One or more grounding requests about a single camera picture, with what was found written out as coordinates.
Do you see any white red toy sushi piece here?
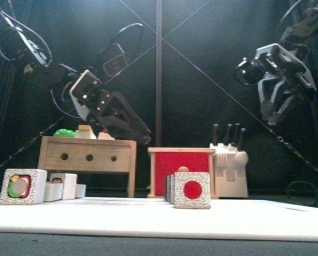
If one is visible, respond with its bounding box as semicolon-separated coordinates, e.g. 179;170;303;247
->
96;127;116;141

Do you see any white yellow toy sushi piece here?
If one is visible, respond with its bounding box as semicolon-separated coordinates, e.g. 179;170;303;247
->
73;124;97;140

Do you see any green toy food piece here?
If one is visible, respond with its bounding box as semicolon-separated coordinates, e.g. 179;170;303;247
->
52;128;77;139

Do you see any white sushi roll red centre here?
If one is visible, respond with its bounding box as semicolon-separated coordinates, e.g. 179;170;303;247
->
48;172;78;201

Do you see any speckled sushi roll red centre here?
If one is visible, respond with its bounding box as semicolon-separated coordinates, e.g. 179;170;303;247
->
171;171;212;210

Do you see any large speckled multicolour sushi roll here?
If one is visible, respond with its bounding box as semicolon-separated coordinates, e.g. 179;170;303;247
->
0;168;48;206

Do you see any wooden stand with three holes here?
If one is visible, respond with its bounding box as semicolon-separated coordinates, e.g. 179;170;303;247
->
37;135;137;198

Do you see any red wooden box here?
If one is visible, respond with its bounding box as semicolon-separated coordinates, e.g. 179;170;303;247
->
145;146;216;200

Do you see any small white rice block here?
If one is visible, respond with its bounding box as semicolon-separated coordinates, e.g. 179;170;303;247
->
42;182;64;203
73;183;88;199

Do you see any white toy knife block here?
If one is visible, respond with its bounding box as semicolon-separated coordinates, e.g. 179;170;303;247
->
208;142;249;199

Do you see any white cutting board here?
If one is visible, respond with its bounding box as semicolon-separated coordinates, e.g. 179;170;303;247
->
0;196;318;243

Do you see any diagonal metal frame brace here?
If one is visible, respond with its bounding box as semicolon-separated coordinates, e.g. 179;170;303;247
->
0;0;212;178
116;0;318;183

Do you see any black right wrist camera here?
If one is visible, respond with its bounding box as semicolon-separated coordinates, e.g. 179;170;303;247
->
233;57;262;86

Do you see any black toy knife handle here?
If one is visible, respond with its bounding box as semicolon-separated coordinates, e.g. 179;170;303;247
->
236;127;248;152
211;123;220;147
231;122;241;147
223;123;233;146

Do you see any vertical metal frame pole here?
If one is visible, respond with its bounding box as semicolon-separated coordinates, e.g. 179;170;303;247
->
155;0;163;148

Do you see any green cable loop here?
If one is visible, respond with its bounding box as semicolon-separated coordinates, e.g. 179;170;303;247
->
284;180;318;207

